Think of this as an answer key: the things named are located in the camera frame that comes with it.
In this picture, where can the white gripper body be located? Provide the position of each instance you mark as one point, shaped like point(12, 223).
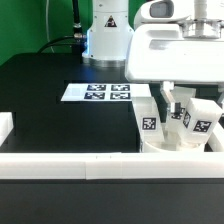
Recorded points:
point(180, 41)

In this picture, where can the white marker sheet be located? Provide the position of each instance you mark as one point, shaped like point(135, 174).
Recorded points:
point(104, 92)

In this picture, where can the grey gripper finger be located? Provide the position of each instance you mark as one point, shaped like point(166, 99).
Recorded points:
point(221, 97)
point(173, 106)

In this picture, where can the white left fence bar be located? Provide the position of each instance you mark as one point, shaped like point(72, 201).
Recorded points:
point(6, 125)

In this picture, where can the white front fence bar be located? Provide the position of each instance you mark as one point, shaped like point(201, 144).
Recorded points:
point(95, 166)

